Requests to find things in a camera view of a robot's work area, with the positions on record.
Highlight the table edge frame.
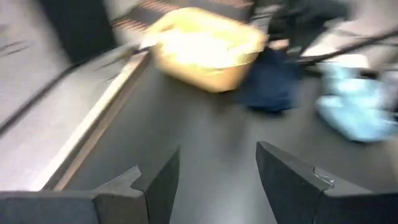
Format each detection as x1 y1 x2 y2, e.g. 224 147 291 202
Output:
29 46 153 192

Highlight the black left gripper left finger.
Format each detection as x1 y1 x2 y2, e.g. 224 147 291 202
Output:
93 146 180 224

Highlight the yellow plastic basket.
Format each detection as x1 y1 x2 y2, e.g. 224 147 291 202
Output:
146 6 269 93

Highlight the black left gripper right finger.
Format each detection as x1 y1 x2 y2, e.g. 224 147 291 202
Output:
255 141 398 224

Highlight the navy blue microfiber towel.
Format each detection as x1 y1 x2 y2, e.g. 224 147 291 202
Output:
238 48 301 113

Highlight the light blue microfiber towel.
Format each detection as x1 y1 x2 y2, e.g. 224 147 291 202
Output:
315 62 398 144

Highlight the black standing panel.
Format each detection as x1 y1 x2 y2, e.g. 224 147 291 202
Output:
39 0 118 63

